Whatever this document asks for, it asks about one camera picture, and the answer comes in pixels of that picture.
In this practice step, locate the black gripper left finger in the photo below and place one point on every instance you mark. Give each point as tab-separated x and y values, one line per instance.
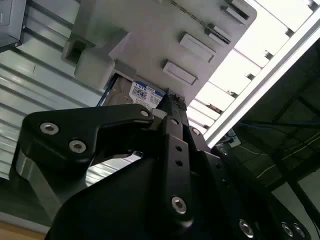
62	130

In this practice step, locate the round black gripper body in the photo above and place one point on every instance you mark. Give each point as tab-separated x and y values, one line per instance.
120	202

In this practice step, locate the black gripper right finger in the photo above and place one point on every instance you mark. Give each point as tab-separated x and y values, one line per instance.
212	165

